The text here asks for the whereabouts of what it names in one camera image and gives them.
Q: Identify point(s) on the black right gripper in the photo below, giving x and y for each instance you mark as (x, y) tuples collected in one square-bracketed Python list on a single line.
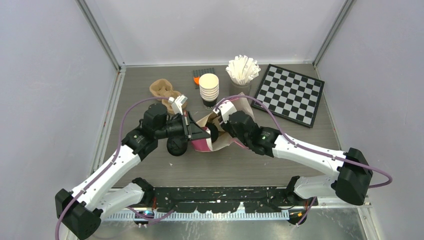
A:
[(226, 126)]

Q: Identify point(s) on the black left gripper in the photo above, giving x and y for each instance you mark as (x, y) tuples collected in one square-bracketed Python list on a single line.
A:
[(191, 130)]

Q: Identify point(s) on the yellow pink paper bag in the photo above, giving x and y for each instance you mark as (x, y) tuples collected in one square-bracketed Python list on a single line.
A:
[(224, 140)]

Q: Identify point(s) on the stack of paper cups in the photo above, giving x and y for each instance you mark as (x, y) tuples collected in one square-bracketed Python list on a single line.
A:
[(209, 89)]

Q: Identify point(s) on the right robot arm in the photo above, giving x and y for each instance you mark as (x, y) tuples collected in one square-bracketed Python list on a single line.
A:
[(344, 174)]

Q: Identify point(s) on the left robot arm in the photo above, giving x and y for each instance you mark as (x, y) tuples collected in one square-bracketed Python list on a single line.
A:
[(77, 210)]

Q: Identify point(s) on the stack of black cup lids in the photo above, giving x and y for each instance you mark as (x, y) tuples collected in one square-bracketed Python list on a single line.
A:
[(177, 146)]

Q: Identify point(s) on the orange curved toy piece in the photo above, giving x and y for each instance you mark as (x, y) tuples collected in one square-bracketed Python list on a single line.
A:
[(196, 80)]

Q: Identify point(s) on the brown pulp cup carrier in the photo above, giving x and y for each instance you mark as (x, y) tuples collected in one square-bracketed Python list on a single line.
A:
[(163, 88)]

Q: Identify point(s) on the white paper-wrapped straws bundle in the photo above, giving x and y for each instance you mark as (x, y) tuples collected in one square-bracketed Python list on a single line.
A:
[(242, 69)]

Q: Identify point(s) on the small dark mat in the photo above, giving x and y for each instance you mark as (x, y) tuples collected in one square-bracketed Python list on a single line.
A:
[(199, 72)]

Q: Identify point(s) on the black white checkerboard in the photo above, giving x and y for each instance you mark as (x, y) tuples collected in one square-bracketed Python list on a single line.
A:
[(290, 95)]

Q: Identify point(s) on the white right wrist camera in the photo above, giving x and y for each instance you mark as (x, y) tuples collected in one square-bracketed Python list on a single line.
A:
[(224, 110)]

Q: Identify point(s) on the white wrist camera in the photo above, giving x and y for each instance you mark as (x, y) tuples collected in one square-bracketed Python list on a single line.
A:
[(176, 104), (224, 110)]

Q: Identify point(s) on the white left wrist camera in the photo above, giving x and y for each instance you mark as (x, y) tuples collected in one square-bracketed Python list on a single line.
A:
[(176, 104)]

